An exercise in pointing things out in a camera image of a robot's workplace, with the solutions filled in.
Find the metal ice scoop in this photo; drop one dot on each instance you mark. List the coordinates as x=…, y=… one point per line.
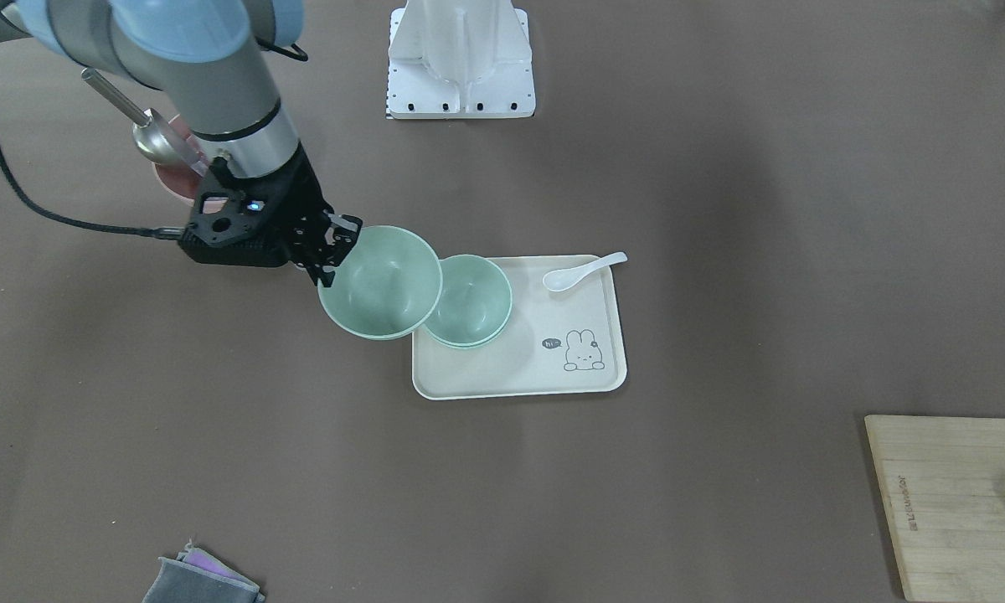
x=153, y=134

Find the cream rabbit tray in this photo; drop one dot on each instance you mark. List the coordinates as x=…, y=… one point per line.
x=556, y=342

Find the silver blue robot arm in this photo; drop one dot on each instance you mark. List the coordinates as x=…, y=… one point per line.
x=207, y=56

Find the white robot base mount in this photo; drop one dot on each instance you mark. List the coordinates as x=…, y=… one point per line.
x=459, y=60

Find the grey folded cloth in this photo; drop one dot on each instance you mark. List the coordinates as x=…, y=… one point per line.
x=196, y=575

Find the white ceramic spoon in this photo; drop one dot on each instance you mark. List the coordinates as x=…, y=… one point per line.
x=564, y=280

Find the bamboo cutting board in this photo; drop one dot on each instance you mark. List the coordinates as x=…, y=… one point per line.
x=942, y=485

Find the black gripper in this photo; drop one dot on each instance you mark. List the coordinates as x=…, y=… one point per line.
x=296, y=203

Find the green bowl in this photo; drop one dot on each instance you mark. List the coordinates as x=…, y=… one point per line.
x=453, y=335
x=387, y=287
x=474, y=291

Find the green bowl on tray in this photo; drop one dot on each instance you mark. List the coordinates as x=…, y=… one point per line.
x=453, y=335

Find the pink bowl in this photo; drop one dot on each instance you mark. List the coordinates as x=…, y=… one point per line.
x=181, y=182

